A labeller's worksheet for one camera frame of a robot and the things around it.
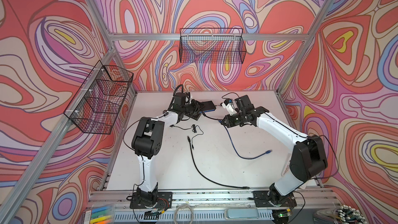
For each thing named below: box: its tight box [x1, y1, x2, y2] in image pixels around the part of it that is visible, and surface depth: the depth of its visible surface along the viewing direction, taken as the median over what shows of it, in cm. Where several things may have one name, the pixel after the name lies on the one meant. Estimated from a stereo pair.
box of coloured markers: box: [82, 203, 116, 224], surface depth 71 cm
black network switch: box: [199, 100, 217, 114], surface depth 97 cm
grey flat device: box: [224, 208, 260, 220], surface depth 69 cm
